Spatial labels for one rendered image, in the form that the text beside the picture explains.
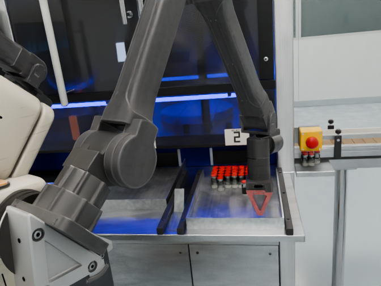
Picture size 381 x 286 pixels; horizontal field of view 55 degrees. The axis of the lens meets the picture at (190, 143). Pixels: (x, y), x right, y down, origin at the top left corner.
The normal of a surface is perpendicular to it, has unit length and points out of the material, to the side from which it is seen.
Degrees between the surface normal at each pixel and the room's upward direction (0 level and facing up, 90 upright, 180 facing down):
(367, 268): 0
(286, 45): 90
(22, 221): 82
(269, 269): 90
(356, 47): 90
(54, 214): 37
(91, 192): 79
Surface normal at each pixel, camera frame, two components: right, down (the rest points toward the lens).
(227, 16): 0.81, 0.19
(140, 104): 0.81, -0.11
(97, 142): -0.46, -0.53
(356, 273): -0.10, -0.95
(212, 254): -0.16, 0.33
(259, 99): 0.70, 0.01
